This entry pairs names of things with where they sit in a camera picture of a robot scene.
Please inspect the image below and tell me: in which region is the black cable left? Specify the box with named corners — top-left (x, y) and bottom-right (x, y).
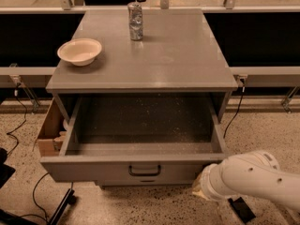
top-left (6, 83), bottom-right (28, 157)

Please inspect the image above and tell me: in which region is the black cable right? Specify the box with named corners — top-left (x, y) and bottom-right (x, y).
top-left (222, 85), bottom-right (246, 140)

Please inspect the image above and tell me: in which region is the grey drawer cabinet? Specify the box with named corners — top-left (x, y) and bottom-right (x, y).
top-left (45, 8), bottom-right (239, 187)

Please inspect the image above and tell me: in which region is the black top drawer handle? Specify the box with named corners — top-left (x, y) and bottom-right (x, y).
top-left (128, 165), bottom-right (161, 177)

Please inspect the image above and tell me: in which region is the black stand leg left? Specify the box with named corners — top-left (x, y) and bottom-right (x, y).
top-left (47, 188), bottom-right (77, 225)

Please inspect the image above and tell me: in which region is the metal railing frame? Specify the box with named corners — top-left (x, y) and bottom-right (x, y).
top-left (0, 0), bottom-right (300, 15)

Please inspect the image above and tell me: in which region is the black object left edge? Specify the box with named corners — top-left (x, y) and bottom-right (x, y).
top-left (0, 148), bottom-right (15, 188)

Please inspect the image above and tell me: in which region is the grey bottom drawer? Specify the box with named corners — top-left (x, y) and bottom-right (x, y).
top-left (97, 180), bottom-right (193, 187)

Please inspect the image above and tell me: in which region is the black power adapter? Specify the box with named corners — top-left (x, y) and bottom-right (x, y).
top-left (228, 197), bottom-right (256, 223)

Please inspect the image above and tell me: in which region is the brown cardboard box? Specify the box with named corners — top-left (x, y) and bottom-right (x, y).
top-left (37, 99), bottom-right (66, 157)

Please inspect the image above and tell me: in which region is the black cable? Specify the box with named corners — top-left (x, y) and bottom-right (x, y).
top-left (6, 83), bottom-right (28, 157)
top-left (222, 85), bottom-right (246, 140)

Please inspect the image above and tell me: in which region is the grey top drawer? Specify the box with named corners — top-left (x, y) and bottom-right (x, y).
top-left (41, 96), bottom-right (225, 183)

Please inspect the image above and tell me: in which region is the crushed silver can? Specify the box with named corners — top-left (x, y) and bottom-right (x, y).
top-left (127, 2), bottom-right (143, 41)

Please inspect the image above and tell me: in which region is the white paper bowl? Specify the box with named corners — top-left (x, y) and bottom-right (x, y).
top-left (57, 38), bottom-right (102, 67)

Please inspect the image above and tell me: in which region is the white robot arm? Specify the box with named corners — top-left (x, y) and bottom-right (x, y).
top-left (192, 150), bottom-right (300, 212)

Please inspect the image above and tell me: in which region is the grey drawer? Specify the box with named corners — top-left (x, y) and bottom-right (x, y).
top-left (41, 96), bottom-right (225, 183)
top-left (97, 180), bottom-right (193, 187)

